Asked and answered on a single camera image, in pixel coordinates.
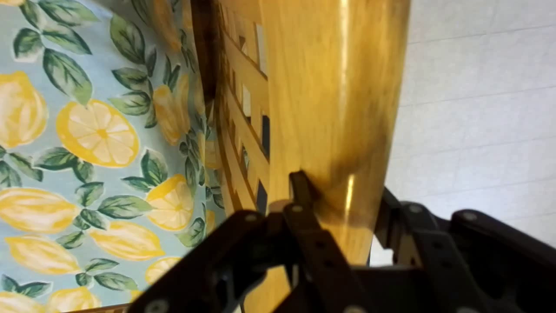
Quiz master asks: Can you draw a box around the wooden lattice back chair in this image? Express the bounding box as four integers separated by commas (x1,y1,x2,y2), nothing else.
190,0,414,313

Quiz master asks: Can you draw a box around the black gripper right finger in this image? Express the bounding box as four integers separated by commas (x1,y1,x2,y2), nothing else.
372,187,556,313

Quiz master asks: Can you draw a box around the lemon print tablecloth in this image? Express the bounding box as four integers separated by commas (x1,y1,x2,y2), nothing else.
0,0,230,313

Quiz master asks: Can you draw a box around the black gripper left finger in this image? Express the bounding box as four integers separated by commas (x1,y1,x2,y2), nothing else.
127,169,374,313

